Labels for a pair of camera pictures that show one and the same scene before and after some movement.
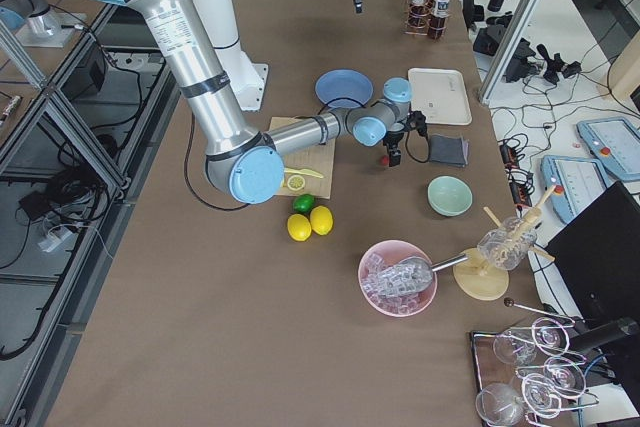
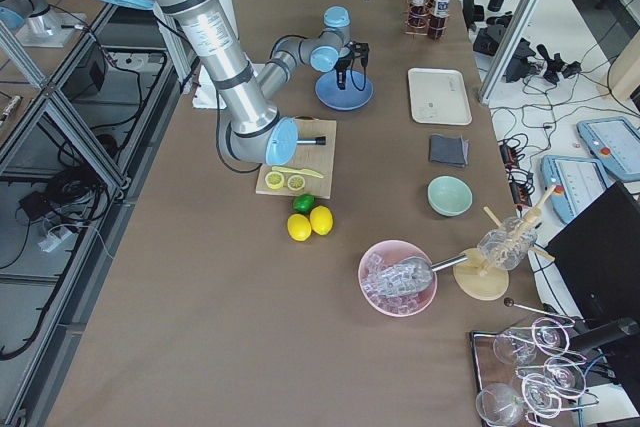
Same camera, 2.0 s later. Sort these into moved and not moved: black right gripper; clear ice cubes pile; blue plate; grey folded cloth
Moved: black right gripper
Not moved: blue plate; clear ice cubes pile; grey folded cloth
